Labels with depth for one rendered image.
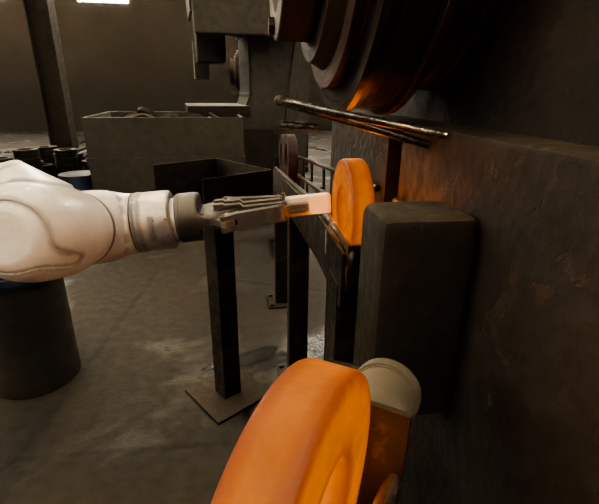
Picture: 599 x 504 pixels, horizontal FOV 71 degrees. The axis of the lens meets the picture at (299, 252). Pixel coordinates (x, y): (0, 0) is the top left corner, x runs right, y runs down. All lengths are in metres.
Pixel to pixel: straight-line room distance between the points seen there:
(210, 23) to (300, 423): 3.11
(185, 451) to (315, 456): 1.12
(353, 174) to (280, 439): 0.48
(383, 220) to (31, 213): 0.34
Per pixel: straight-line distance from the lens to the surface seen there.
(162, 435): 1.36
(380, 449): 0.32
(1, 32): 11.76
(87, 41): 11.15
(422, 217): 0.43
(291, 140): 1.51
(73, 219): 0.50
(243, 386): 1.46
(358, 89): 0.54
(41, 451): 1.43
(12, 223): 0.48
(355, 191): 0.61
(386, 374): 0.37
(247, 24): 3.26
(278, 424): 0.19
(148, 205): 0.64
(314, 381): 0.21
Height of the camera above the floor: 0.91
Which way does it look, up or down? 21 degrees down
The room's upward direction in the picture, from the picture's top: 1 degrees clockwise
